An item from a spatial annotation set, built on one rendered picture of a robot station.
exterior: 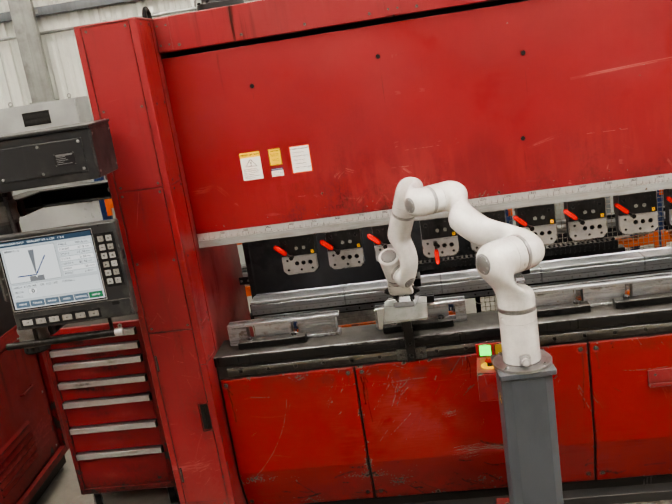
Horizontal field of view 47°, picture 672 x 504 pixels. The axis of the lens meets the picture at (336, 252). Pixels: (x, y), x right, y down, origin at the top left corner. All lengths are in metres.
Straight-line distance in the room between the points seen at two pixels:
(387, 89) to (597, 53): 0.82
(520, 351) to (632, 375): 1.00
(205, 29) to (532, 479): 2.07
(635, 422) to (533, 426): 0.99
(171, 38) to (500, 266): 1.65
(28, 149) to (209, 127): 0.74
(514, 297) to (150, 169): 1.51
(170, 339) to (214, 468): 0.61
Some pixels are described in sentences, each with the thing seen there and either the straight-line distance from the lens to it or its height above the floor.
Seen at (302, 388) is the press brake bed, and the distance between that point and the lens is 3.38.
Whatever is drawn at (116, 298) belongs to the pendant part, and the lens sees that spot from 2.94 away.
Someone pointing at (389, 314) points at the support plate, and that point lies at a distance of 3.16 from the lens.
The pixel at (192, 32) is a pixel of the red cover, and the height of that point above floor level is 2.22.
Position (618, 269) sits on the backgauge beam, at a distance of 3.67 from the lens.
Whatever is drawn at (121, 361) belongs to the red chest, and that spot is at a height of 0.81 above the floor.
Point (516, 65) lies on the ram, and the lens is 3.17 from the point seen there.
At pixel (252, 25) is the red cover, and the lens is 3.18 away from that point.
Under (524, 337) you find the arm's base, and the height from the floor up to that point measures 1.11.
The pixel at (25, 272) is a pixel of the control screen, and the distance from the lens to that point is 3.02.
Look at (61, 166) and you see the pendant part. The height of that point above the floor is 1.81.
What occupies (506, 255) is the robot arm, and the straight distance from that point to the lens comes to 2.38.
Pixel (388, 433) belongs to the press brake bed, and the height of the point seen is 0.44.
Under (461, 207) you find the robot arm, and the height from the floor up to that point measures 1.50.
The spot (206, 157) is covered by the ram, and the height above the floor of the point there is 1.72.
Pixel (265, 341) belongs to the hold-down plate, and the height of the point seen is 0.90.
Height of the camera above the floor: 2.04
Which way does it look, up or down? 14 degrees down
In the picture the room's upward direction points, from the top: 9 degrees counter-clockwise
